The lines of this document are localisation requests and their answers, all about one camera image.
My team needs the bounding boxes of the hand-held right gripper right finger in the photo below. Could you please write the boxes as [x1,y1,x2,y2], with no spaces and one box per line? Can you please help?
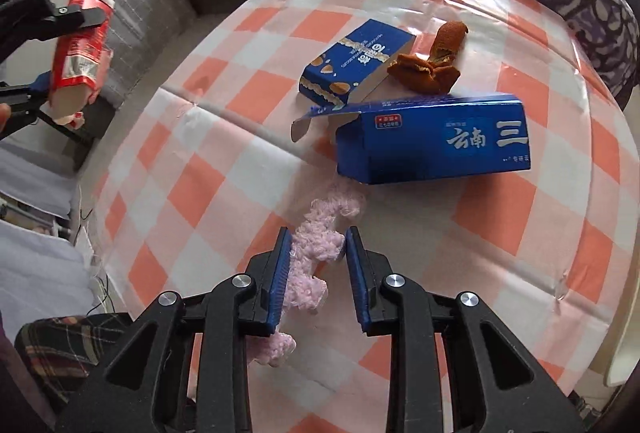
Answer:
[345,225,586,433]

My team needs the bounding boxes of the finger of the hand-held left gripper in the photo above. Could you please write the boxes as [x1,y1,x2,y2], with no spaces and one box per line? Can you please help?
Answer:
[0,0,110,45]
[0,72,96,146]

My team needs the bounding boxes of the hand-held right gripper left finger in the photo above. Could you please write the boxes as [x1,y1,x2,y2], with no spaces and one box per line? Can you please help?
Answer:
[55,227,293,433]

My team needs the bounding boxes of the small red paper cup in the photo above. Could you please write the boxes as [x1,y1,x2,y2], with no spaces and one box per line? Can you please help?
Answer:
[50,0,116,126]

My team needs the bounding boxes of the pink fuzzy cloth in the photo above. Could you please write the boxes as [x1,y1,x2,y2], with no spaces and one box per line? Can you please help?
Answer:
[247,178,368,368]

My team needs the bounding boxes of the long blue carton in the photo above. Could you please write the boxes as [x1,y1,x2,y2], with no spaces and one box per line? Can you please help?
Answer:
[291,93,532,186]

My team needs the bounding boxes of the small blue snack box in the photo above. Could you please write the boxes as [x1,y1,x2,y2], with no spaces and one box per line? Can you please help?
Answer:
[298,18,416,108]

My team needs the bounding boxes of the orange checked tablecloth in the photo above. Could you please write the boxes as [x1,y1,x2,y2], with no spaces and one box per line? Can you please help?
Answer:
[75,0,633,433]

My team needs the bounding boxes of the grey checked cloth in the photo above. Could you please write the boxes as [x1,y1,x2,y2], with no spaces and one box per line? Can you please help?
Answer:
[97,0,198,109]

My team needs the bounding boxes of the pale lilac cloth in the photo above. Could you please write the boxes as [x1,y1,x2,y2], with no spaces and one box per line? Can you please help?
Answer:
[0,148,101,329]

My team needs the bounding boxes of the orange peel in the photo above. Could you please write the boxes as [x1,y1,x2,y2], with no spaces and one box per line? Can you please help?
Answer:
[387,20,469,96]

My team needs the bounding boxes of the plaid trousers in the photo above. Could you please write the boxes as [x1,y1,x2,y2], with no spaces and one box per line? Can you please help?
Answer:
[15,313,136,408]

